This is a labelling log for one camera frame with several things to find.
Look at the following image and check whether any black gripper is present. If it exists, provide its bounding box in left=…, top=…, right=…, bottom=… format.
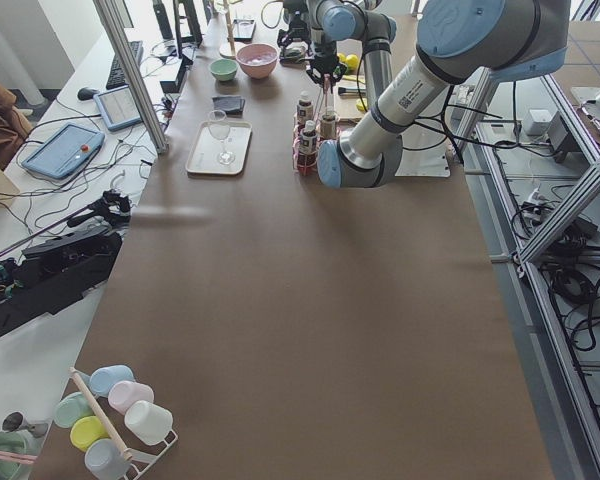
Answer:
left=306, top=54, right=346, bottom=83
left=277, top=12, right=311, bottom=63

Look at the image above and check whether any copper wire bottle basket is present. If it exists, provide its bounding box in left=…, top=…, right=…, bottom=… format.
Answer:
left=292, top=76, right=339, bottom=176

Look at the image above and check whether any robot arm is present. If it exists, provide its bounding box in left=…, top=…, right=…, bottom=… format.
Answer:
left=309, top=1, right=570, bottom=188
left=277, top=0, right=334, bottom=67

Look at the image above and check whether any green lime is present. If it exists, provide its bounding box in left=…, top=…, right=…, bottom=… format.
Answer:
left=345, top=54, right=360, bottom=71

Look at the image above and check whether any yellow plastic knife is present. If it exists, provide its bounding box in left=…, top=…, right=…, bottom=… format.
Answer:
left=341, top=75, right=366, bottom=84

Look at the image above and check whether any black steel muddler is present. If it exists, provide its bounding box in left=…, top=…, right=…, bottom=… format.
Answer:
left=337, top=87, right=366, bottom=96

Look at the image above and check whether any wooden cutting board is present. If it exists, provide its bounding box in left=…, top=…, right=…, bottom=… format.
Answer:
left=334, top=80, right=366, bottom=121

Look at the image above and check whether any pink ribbed bowl with ice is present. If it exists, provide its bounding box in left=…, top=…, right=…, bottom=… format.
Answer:
left=236, top=43, right=278, bottom=79

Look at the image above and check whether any half lemon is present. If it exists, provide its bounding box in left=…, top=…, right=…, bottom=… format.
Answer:
left=356, top=99, right=368, bottom=112

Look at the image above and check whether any wooden glass stand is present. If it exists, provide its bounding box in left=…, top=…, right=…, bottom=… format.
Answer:
left=213, top=0, right=237, bottom=59

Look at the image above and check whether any green bowl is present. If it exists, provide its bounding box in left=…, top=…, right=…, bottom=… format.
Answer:
left=209, top=58, right=238, bottom=82

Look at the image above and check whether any dark folded napkin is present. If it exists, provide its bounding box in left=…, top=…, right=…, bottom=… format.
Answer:
left=212, top=95, right=246, bottom=116

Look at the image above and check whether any wine glass on tray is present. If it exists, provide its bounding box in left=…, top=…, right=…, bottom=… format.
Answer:
left=208, top=110, right=235, bottom=165

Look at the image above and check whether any beige serving tray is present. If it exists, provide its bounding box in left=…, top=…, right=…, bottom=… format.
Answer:
left=185, top=121, right=252, bottom=176

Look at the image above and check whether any black keyboard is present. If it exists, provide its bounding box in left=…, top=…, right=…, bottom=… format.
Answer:
left=105, top=40, right=145, bottom=91

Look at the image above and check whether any blue teach pendant far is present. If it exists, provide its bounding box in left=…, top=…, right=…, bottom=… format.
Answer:
left=93, top=85, right=142, bottom=132

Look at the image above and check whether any blue teach pendant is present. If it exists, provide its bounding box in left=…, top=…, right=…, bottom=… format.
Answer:
left=22, top=123, right=105, bottom=179
left=93, top=85, right=142, bottom=132

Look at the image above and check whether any black computer mouse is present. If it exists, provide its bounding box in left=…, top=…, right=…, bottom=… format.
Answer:
left=77, top=87, right=100, bottom=101

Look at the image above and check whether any blue teach pendant near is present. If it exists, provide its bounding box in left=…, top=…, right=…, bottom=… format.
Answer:
left=22, top=123, right=105, bottom=179

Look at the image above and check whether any black equipment case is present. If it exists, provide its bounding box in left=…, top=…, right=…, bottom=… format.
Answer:
left=0, top=192, right=131, bottom=339

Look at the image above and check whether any blue plastic cup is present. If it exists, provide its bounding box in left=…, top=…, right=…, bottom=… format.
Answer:
left=89, top=364, right=135, bottom=397

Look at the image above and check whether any pink plastic cup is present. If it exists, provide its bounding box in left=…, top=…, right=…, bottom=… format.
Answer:
left=107, top=380, right=155, bottom=414

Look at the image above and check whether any white plastic cup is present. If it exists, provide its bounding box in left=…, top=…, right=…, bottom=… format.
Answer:
left=124, top=400, right=173, bottom=446

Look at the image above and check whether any green plastic cup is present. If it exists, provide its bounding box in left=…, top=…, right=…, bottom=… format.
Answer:
left=53, top=392, right=93, bottom=429

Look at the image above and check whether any yellow plastic cup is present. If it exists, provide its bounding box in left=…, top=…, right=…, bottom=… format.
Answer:
left=70, top=415, right=109, bottom=452

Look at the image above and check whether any grey plastic cup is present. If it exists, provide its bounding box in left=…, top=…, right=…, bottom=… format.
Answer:
left=84, top=439, right=130, bottom=480

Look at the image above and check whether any aluminium frame post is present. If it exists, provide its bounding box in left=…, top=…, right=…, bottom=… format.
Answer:
left=93, top=0, right=168, bottom=155

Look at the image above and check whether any white wire cup rack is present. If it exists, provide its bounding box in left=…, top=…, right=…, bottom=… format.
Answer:
left=70, top=368, right=178, bottom=479

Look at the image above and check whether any aluminium frame rail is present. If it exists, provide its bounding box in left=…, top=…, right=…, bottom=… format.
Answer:
left=470, top=65, right=600, bottom=479

